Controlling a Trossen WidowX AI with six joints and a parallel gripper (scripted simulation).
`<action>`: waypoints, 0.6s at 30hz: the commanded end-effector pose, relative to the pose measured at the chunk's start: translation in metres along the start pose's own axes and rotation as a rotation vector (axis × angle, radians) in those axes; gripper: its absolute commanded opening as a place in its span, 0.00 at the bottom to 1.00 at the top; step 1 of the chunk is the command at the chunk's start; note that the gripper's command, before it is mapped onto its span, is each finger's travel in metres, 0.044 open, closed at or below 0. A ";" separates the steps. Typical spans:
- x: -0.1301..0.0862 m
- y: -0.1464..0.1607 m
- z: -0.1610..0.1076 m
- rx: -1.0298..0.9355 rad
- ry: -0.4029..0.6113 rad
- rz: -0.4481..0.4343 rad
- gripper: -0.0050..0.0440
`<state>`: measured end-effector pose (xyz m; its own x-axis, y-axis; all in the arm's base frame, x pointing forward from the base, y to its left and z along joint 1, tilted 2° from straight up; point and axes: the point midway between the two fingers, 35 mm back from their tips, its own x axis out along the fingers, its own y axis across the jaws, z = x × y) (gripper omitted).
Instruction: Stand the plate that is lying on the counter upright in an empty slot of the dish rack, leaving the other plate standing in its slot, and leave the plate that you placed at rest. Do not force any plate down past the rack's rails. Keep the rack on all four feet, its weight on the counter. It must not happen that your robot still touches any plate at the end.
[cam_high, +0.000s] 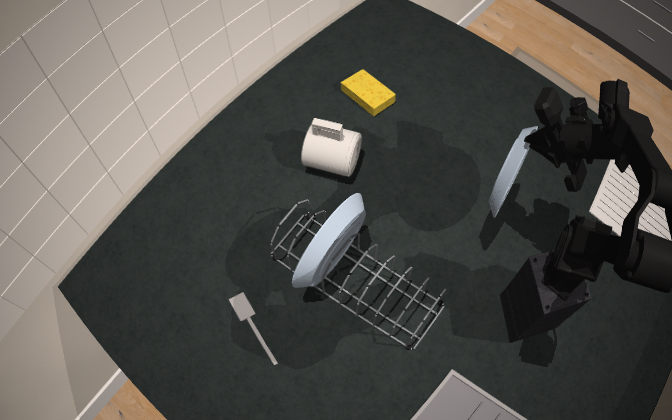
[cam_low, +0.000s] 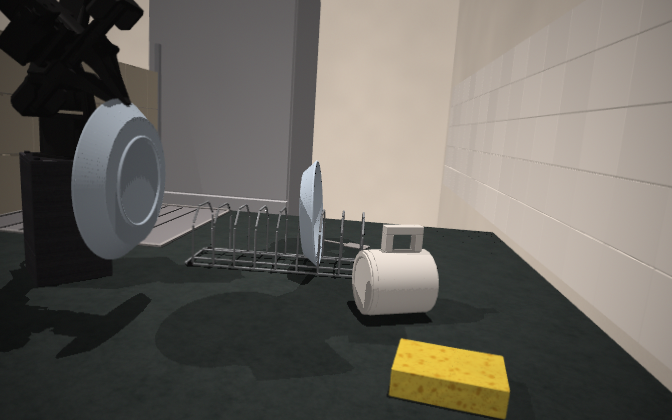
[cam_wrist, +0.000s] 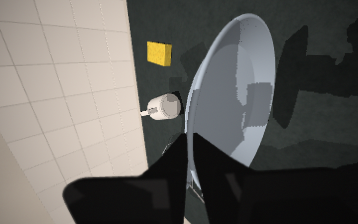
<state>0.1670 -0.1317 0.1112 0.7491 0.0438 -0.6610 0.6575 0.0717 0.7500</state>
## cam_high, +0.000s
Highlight yellow sponge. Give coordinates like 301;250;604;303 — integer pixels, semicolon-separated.
341;69;396;116

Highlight grey mug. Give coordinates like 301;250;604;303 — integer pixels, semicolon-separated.
301;118;362;177

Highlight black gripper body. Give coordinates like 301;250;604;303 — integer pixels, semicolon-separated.
534;87;597;192

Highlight white round plate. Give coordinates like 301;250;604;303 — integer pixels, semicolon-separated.
489;126;538;218
292;193;366;288

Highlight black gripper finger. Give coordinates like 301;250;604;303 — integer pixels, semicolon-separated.
529;142;561;168
524;126;552;148

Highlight grey metal dish rack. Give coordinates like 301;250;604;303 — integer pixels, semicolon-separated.
271;199;446;350

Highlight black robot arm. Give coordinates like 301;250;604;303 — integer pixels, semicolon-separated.
542;79;672;301

